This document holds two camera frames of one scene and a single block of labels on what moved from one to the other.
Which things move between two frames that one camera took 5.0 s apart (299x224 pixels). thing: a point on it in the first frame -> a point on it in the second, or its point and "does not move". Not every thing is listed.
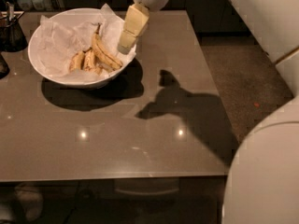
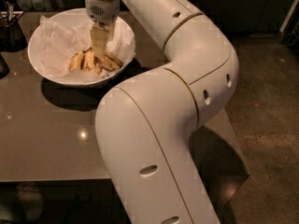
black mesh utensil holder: [12, 38] does not move
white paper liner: [59, 42] does not move
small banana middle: [89, 60] does not move
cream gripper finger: [135, 19] -> [99, 40]
